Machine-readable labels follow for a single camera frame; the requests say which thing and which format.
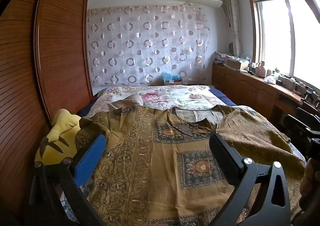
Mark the black desk stand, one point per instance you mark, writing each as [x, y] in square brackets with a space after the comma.
[308, 94]

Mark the brown patterned garment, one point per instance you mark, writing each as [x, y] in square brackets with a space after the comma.
[162, 166]

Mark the white patterned window curtain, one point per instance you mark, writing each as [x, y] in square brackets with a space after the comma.
[233, 16]

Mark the floral blanket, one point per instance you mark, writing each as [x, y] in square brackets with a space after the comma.
[162, 97]

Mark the blue plastic bag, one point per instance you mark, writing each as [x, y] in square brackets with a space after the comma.
[170, 76]

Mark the pile of folded cloths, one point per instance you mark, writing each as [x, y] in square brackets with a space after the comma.
[220, 58]

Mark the circle print wall curtain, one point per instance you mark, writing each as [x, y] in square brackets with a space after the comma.
[150, 46]

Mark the white tissue bag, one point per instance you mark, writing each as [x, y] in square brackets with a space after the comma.
[270, 80]

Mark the clear plastic bag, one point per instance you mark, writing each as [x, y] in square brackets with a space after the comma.
[245, 57]

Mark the wooden cabinet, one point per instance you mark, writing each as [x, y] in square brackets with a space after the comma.
[245, 86]

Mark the pink jug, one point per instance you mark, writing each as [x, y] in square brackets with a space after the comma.
[261, 71]

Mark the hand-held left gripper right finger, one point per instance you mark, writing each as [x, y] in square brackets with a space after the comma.
[225, 156]

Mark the navy blue blanket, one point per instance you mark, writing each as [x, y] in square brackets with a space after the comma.
[225, 98]

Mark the plain cardboard box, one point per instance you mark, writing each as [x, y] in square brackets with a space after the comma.
[236, 64]

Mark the cardboard box with blue label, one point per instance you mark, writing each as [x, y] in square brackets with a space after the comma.
[175, 83]

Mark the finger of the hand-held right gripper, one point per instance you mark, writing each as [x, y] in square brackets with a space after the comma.
[296, 126]

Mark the window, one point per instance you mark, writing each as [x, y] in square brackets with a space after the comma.
[275, 28]

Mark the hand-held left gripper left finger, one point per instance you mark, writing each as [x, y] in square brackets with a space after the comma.
[90, 158]

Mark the yellow plush toy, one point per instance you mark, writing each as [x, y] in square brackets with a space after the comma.
[57, 141]

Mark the person's right hand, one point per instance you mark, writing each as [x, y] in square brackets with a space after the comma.
[311, 181]

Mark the green cap bottle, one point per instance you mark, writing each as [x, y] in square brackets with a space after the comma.
[276, 73]

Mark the grey oval device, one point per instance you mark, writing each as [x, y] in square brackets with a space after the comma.
[231, 46]

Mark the wooden wardrobe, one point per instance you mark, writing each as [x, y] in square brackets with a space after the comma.
[60, 41]

